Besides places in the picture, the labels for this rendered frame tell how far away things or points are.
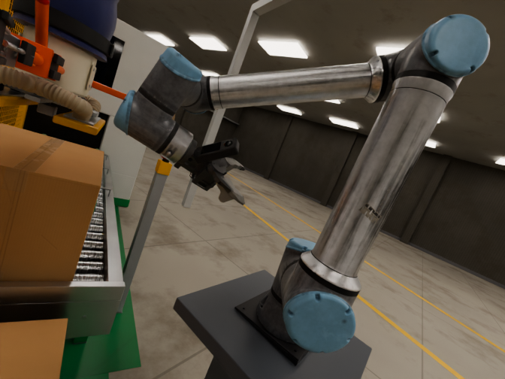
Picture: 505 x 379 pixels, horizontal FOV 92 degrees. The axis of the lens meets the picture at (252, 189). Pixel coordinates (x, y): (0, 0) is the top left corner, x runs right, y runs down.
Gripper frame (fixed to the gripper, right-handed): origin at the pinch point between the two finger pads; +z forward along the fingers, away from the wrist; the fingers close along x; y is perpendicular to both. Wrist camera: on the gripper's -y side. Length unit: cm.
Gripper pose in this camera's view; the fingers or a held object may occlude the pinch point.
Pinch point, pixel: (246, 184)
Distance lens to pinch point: 71.8
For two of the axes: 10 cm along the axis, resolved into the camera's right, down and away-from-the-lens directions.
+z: 7.1, 4.9, 5.0
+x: 0.2, 6.9, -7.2
